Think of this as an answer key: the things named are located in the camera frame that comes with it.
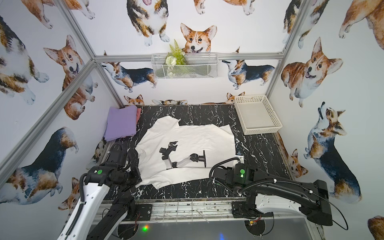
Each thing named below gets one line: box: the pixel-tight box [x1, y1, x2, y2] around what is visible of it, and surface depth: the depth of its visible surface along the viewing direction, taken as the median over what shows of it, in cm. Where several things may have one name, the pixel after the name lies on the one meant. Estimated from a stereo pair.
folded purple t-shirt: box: [103, 105, 137, 142], surface depth 106 cm
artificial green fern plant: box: [163, 39, 187, 77], surface depth 85 cm
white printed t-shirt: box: [135, 115, 236, 190], surface depth 100 cm
